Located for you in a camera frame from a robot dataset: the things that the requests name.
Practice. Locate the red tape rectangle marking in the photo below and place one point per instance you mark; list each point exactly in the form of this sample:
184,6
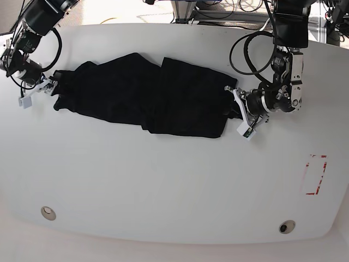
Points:
314,173

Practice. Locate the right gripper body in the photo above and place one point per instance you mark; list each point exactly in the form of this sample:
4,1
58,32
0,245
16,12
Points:
47,86

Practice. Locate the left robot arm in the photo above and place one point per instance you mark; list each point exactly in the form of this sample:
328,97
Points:
280,79

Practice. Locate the table grommet hole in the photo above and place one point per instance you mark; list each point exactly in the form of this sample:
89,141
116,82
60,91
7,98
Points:
287,227
48,213

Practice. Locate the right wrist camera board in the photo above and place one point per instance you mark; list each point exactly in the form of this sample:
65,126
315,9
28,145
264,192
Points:
25,102

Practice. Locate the black t-shirt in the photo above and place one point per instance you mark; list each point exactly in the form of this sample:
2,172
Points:
175,98

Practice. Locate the left table grommet hole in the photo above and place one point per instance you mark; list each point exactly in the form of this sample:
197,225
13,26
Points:
48,213

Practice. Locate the right table grommet hole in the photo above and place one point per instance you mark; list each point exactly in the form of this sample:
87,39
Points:
287,227

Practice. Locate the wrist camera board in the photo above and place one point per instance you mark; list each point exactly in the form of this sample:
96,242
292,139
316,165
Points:
25,102
246,131

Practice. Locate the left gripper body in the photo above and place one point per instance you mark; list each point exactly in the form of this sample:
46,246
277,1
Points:
252,110

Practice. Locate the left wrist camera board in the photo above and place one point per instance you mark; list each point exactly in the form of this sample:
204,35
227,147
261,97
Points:
246,131

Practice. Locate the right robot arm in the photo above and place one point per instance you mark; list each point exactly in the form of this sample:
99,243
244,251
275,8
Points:
35,20

